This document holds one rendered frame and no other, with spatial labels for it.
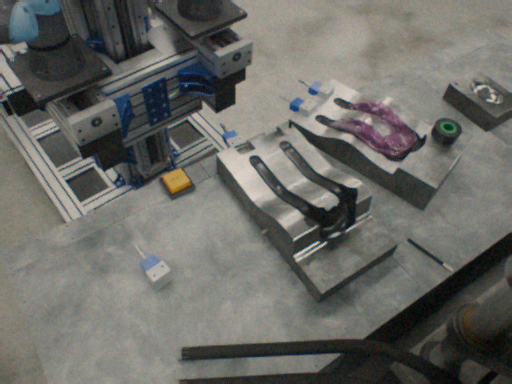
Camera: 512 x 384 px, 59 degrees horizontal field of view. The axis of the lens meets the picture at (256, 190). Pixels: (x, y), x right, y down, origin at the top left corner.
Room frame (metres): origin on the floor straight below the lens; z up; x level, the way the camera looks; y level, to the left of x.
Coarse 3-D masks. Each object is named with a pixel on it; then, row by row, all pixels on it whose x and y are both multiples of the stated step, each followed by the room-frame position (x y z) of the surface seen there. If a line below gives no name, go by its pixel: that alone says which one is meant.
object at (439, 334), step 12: (504, 276) 0.59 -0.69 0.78; (492, 288) 0.54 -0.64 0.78; (480, 300) 0.51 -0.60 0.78; (444, 324) 0.44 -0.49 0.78; (432, 336) 0.41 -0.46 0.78; (444, 336) 0.41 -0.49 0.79; (468, 360) 0.35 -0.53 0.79; (396, 372) 0.33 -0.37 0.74; (408, 372) 0.32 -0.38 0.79; (468, 372) 0.32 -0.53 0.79; (480, 372) 0.33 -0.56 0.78; (492, 372) 0.33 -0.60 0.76
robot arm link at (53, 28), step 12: (24, 0) 0.99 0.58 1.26; (36, 0) 1.00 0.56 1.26; (48, 0) 1.02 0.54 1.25; (36, 12) 0.99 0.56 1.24; (48, 12) 1.01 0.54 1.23; (60, 12) 1.04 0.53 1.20; (48, 24) 1.00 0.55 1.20; (60, 24) 1.03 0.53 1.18; (48, 36) 0.99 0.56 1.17; (60, 36) 1.01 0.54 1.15
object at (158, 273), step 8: (136, 248) 0.58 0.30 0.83; (144, 256) 0.55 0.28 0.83; (152, 256) 0.55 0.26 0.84; (144, 264) 0.53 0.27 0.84; (152, 264) 0.53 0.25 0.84; (160, 264) 0.52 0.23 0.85; (152, 272) 0.50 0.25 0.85; (160, 272) 0.50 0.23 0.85; (168, 272) 0.50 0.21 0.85; (152, 280) 0.48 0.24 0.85; (160, 280) 0.49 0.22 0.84; (168, 280) 0.50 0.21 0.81; (160, 288) 0.48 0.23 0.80
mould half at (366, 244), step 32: (288, 128) 0.99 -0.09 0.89; (224, 160) 0.85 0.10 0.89; (288, 160) 0.86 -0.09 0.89; (320, 160) 0.87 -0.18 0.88; (256, 192) 0.74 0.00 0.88; (320, 192) 0.73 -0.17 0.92; (288, 224) 0.61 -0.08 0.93; (288, 256) 0.57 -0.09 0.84; (320, 256) 0.57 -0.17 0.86; (352, 256) 0.57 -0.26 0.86; (384, 256) 0.60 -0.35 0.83; (320, 288) 0.48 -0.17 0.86
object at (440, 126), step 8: (440, 120) 1.01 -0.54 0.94; (448, 120) 1.01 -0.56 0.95; (432, 128) 0.99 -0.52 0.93; (440, 128) 0.97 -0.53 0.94; (448, 128) 0.99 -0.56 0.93; (456, 128) 0.98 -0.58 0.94; (432, 136) 0.97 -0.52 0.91; (440, 136) 0.95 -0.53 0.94; (448, 136) 0.94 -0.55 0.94; (456, 136) 0.94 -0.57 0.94; (448, 144) 0.94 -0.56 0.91
